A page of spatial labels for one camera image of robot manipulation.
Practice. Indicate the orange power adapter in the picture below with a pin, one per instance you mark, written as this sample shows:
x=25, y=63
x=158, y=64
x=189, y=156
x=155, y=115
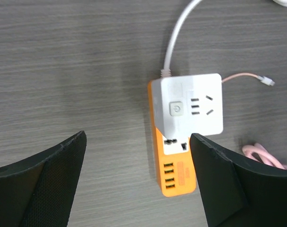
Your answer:
x=175, y=171

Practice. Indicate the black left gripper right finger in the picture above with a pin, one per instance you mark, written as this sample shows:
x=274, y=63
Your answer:
x=237, y=191

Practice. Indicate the white cube socket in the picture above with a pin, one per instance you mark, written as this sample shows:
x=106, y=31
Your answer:
x=183, y=105

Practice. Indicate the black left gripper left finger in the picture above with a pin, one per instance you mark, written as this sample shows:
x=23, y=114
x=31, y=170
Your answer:
x=39, y=191

